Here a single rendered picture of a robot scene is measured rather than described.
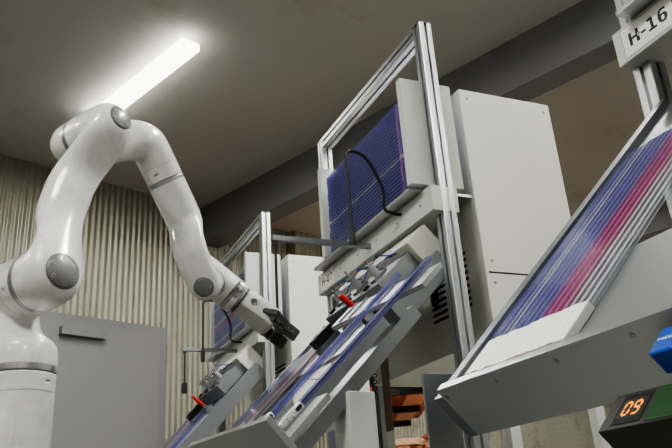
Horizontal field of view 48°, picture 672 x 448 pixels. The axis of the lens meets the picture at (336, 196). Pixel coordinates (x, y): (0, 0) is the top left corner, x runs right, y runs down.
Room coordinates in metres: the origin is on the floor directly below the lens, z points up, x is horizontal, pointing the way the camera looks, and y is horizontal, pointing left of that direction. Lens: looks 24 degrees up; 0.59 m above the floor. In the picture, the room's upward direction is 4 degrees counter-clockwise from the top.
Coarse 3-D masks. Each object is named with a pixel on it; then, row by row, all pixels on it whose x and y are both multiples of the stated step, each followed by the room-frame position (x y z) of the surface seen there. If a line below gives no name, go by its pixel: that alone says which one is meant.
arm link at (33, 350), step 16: (0, 272) 1.38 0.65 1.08; (0, 288) 1.37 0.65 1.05; (0, 304) 1.40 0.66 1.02; (16, 304) 1.38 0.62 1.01; (0, 320) 1.40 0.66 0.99; (16, 320) 1.42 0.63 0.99; (32, 320) 1.45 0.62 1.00; (0, 336) 1.37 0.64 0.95; (16, 336) 1.36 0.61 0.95; (32, 336) 1.37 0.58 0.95; (0, 352) 1.36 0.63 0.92; (16, 352) 1.35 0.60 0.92; (32, 352) 1.36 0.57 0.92; (48, 352) 1.39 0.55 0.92; (0, 368) 1.36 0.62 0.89; (16, 368) 1.35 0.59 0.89; (32, 368) 1.37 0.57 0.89; (48, 368) 1.39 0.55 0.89
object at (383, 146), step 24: (384, 120) 1.90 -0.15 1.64; (360, 144) 2.05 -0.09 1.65; (384, 144) 1.92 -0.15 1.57; (336, 168) 2.22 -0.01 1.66; (360, 168) 2.06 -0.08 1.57; (384, 168) 1.93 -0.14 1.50; (336, 192) 2.23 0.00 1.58; (360, 192) 2.08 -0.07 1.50; (336, 216) 2.24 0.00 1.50; (360, 216) 2.09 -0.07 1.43
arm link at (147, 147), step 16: (64, 128) 1.48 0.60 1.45; (144, 128) 1.57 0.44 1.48; (64, 144) 1.49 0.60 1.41; (128, 144) 1.57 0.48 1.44; (144, 144) 1.58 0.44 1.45; (160, 144) 1.60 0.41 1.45; (128, 160) 1.60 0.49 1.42; (144, 160) 1.61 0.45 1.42; (160, 160) 1.61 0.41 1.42; (176, 160) 1.65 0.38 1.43; (144, 176) 1.64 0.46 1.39; (160, 176) 1.63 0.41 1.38
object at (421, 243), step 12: (420, 228) 1.83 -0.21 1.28; (408, 240) 1.81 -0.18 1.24; (420, 240) 1.83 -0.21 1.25; (432, 240) 1.84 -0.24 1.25; (396, 252) 1.87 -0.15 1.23; (420, 252) 1.83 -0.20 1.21; (432, 252) 1.84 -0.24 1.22; (384, 264) 1.95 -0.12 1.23; (360, 276) 2.07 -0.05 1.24; (336, 300) 2.26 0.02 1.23
